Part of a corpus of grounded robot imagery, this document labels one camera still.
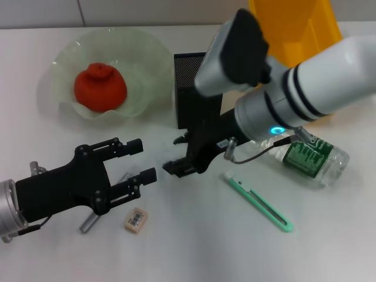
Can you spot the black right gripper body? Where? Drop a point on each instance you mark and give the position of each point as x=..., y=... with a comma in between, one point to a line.
x=205, y=141

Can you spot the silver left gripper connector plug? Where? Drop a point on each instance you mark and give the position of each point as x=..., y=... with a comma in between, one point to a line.
x=36, y=168

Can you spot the pale green glass fruit plate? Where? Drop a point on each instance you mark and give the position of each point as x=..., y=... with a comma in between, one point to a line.
x=147, y=58

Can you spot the clear green-label water bottle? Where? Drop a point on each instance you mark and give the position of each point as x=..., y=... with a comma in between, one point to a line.
x=317, y=164

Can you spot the orange fruit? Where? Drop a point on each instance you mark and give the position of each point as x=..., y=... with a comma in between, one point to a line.
x=100, y=88

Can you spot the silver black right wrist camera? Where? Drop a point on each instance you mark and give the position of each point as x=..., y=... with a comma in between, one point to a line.
x=235, y=44

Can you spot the grey pen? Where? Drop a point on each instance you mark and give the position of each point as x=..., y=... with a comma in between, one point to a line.
x=88, y=224

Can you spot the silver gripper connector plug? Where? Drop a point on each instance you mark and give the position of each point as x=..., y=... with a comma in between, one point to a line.
x=230, y=147
x=36, y=168

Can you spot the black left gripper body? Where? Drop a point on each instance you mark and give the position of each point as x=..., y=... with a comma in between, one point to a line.
x=58, y=191

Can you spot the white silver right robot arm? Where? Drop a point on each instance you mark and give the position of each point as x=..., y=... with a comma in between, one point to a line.
x=323, y=73

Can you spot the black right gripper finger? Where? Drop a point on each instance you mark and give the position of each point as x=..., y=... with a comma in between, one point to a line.
x=182, y=169
x=183, y=139

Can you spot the green utility knife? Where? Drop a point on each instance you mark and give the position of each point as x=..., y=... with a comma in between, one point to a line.
x=238, y=183

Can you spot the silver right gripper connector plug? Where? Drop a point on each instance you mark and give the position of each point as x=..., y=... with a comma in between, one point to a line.
x=230, y=147

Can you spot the black mesh pen holder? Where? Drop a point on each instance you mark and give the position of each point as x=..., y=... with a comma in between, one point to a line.
x=182, y=111

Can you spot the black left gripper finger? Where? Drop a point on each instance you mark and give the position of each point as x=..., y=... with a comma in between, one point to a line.
x=135, y=147
x=148, y=176

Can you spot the beige eraser with barcode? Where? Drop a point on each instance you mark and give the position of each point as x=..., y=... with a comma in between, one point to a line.
x=135, y=220

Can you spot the yellow plastic bin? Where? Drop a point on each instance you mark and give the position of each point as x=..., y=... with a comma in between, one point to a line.
x=293, y=29

